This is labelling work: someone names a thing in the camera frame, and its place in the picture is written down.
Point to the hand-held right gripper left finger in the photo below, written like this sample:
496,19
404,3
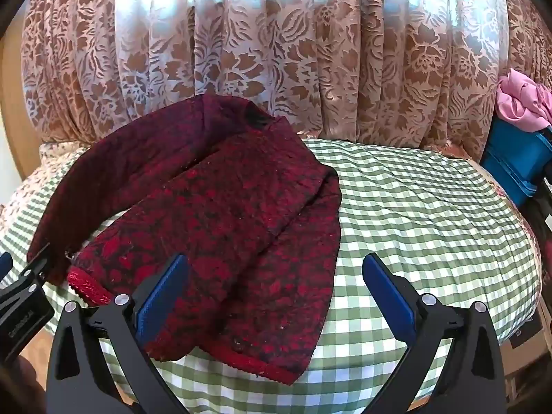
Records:
161,293

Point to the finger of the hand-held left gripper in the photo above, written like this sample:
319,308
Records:
5,267
30,278

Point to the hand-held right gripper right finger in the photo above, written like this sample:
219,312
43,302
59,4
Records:
388,293

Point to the red patterned sweater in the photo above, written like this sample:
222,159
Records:
224,207

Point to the green checked blanket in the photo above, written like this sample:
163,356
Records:
422,224

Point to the cardboard box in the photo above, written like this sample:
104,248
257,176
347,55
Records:
524,345

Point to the wooden headboard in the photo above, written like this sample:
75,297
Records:
19,116

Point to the black bag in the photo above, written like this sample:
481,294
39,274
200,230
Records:
541,224

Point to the blue plastic box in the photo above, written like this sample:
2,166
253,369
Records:
513,159

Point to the pink cloth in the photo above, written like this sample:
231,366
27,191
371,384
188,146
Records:
522,99

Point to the floral brown curtain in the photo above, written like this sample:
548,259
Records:
280,51

